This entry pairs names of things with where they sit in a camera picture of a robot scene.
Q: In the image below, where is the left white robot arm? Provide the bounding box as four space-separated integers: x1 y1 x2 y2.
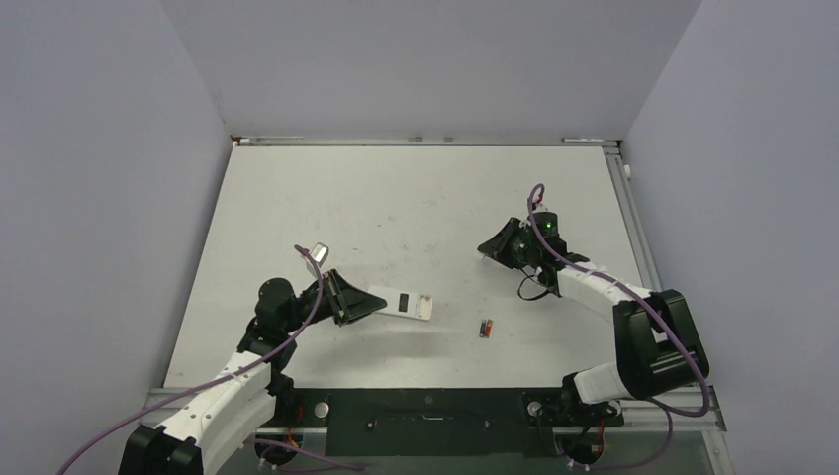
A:
119 269 387 474

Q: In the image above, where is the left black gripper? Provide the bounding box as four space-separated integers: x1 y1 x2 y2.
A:
282 269 386 333

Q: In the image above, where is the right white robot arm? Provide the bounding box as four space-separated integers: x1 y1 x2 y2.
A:
477 212 711 424

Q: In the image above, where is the aluminium rail right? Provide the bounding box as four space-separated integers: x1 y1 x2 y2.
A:
603 142 664 291

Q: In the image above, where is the white red remote control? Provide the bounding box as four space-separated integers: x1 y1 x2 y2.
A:
368 286 433 322

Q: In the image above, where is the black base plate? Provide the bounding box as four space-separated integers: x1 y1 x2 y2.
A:
257 388 624 458

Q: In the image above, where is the aluminium rail back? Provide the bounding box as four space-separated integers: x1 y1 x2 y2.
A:
232 136 620 148

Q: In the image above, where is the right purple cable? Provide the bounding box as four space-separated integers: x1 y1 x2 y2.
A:
526 183 712 472

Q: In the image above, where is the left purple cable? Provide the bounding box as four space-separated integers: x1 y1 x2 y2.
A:
55 244 365 475

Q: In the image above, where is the purple cable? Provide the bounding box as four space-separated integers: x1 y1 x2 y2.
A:
55 244 365 475
526 183 712 472

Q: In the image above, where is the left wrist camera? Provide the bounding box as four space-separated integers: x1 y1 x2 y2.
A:
309 242 329 267

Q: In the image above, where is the aluminium rail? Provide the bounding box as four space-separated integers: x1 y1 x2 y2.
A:
232 136 620 148
603 142 664 291

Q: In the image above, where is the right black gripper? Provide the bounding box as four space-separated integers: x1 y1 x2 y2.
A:
480 218 542 269

